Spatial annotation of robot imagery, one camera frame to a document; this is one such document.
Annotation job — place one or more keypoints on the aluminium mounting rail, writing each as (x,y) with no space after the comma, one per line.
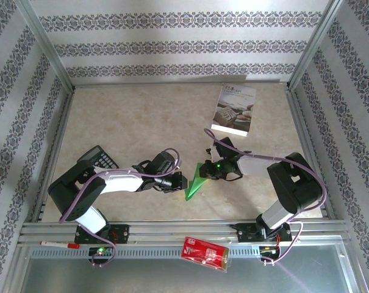
(178,229)

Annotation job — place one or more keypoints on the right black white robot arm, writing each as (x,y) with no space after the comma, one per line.
(294,183)

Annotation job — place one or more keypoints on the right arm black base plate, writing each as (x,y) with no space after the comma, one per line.
(246,233)

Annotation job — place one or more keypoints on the green square paper sheet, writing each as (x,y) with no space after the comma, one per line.
(194,187)

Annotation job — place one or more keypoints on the aluminium table edge rail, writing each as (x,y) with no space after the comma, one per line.
(172,84)
(304,137)
(59,137)

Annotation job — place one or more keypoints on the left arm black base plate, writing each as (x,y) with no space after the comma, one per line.
(120,233)

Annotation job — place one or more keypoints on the grey metal sheet shelf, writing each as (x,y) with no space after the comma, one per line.
(141,277)

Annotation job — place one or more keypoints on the aluminium frame post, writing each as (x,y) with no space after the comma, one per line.
(47,45)
(314,45)

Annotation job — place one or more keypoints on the white paperback book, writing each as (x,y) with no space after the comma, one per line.
(234,107)

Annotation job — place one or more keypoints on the small control board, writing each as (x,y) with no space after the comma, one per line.
(268,251)
(101,251)

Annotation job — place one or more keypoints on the red white marker pen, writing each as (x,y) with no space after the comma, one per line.
(57,243)

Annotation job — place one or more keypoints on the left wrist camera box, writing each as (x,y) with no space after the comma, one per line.
(162,162)

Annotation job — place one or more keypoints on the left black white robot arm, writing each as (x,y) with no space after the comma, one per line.
(71,192)

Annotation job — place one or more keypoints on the red snack packet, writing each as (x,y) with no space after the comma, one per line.
(205,254)

